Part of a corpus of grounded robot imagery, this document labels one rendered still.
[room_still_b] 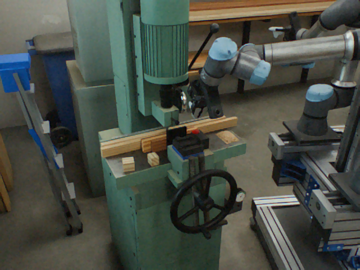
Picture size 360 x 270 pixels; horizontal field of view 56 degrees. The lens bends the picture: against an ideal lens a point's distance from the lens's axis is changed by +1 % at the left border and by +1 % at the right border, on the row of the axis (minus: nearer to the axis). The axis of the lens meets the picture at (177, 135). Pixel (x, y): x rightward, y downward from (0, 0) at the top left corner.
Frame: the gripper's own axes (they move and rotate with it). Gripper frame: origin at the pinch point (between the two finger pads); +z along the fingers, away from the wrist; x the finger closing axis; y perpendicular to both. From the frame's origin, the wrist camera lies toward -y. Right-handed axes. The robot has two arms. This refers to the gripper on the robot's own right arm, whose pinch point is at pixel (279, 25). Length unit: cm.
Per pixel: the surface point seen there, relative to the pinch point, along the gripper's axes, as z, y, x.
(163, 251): -72, 67, -112
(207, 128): -53, 21, -76
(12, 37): 176, 9, -167
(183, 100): -46, 8, -83
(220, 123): -53, 21, -69
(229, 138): -64, 23, -70
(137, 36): -43, -24, -98
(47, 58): 116, 19, -141
